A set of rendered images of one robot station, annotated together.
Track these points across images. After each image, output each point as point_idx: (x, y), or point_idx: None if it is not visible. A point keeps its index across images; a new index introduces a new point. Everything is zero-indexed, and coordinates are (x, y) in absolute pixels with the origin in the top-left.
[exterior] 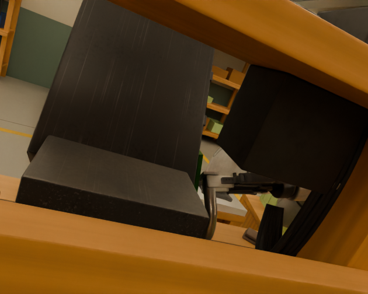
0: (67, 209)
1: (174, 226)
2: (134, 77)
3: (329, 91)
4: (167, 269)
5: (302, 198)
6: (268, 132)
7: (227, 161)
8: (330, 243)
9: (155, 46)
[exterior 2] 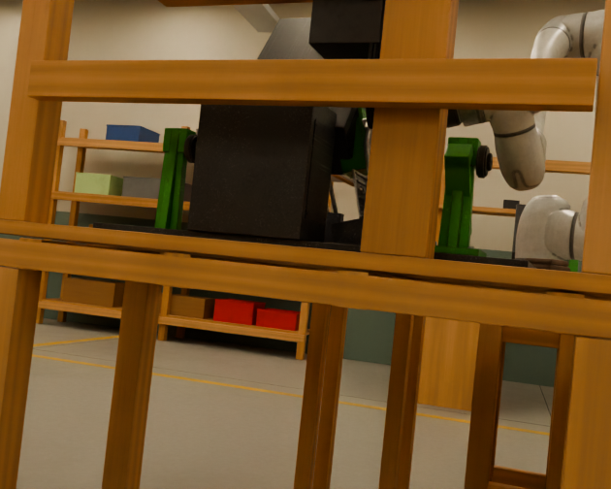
0: (225, 110)
1: (290, 107)
2: None
3: None
4: (239, 64)
5: (467, 111)
6: (316, 15)
7: (532, 215)
8: None
9: None
